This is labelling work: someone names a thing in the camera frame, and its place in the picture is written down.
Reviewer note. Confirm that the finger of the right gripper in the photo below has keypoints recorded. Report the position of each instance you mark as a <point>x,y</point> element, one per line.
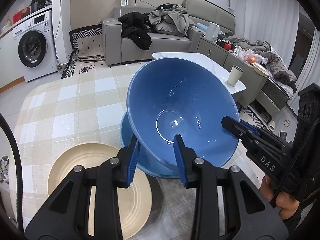
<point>241,129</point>

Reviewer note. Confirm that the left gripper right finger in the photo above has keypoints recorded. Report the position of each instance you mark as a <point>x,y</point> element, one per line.
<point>184,159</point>

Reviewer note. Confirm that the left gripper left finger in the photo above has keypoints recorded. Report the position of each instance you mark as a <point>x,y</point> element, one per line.
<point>128,157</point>

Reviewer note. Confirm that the light blue bowl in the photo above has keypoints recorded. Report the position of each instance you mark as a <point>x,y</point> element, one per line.
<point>171,96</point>

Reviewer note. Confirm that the right hand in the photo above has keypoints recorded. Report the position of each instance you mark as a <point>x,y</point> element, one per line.
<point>288,204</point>

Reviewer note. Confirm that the grey side cabinet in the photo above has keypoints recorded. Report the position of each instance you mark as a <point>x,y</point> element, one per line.
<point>253,81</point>

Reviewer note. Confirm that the cream tumbler cup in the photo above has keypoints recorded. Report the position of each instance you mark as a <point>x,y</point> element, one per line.
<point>234,76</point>

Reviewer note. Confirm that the marble coffee table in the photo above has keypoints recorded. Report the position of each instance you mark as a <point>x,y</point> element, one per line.
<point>221,73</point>

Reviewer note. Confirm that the grey blanket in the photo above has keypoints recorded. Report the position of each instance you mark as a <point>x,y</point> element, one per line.
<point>275,65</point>

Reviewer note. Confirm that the red apple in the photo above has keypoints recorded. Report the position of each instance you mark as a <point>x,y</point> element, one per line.
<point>227,46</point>

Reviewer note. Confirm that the patterned floor mat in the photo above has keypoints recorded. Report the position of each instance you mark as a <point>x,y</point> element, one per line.
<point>87,51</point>

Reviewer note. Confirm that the grey sofa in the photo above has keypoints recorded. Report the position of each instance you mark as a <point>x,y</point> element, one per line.
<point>118,49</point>

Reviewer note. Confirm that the grey coat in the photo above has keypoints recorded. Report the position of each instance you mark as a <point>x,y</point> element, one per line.
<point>171,19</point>

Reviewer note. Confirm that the black jacket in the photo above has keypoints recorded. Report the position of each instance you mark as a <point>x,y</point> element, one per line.
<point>136,26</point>

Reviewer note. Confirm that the white washing machine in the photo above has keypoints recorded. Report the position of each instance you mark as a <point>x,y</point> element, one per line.
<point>34,40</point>

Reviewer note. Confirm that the red box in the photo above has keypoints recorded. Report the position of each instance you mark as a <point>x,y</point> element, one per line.
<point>21,14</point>

